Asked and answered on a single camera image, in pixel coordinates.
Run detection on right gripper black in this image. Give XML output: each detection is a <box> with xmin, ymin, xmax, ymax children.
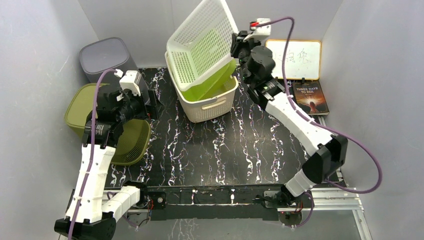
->
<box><xmin>230</xmin><ymin>31</ymin><xmax>261</xmax><ymax>85</ymax></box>

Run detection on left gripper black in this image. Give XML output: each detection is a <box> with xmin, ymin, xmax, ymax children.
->
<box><xmin>116</xmin><ymin>87</ymin><xmax>165</xmax><ymax>124</ymax></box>

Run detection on pale green colander basket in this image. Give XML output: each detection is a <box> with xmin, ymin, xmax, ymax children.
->
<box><xmin>166</xmin><ymin>0</ymin><xmax>238</xmax><ymax>91</ymax></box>

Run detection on lime green plastic basin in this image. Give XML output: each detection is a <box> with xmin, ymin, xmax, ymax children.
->
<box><xmin>181</xmin><ymin>59</ymin><xmax>236</xmax><ymax>102</ymax></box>

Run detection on grey slatted bin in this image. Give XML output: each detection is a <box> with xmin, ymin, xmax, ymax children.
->
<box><xmin>79</xmin><ymin>37</ymin><xmax>150</xmax><ymax>104</ymax></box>

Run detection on olive green slatted bin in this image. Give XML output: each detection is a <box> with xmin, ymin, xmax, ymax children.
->
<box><xmin>64</xmin><ymin>83</ymin><xmax>151</xmax><ymax>166</ymax></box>

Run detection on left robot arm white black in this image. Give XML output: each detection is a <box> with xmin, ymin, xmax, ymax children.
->
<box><xmin>54</xmin><ymin>86</ymin><xmax>162</xmax><ymax>240</ymax></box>

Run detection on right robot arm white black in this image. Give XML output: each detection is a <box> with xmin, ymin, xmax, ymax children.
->
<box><xmin>230</xmin><ymin>31</ymin><xmax>348</xmax><ymax>208</ymax></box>

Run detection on cream perforated storage basket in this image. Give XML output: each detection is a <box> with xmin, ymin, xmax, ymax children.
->
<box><xmin>168</xmin><ymin>68</ymin><xmax>239</xmax><ymax>123</ymax></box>

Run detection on dark book three days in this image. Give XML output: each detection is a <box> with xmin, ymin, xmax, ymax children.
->
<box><xmin>292</xmin><ymin>80</ymin><xmax>330</xmax><ymax>116</ymax></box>

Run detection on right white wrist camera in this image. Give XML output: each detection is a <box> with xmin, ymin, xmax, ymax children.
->
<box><xmin>243</xmin><ymin>18</ymin><xmax>271</xmax><ymax>42</ymax></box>

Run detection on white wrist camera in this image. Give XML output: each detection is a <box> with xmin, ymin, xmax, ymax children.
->
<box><xmin>114</xmin><ymin>69</ymin><xmax>142</xmax><ymax>97</ymax></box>
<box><xmin>243</xmin><ymin>18</ymin><xmax>271</xmax><ymax>42</ymax></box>

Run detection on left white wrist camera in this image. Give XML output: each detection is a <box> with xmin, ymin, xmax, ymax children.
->
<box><xmin>114</xmin><ymin>69</ymin><xmax>142</xmax><ymax>97</ymax></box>

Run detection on small whiteboard orange frame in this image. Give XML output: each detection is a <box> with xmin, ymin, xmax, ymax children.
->
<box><xmin>265</xmin><ymin>39</ymin><xmax>322</xmax><ymax>81</ymax></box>

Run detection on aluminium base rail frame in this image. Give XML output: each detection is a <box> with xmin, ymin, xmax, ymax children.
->
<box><xmin>60</xmin><ymin>114</ymin><xmax>374</xmax><ymax>240</ymax></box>

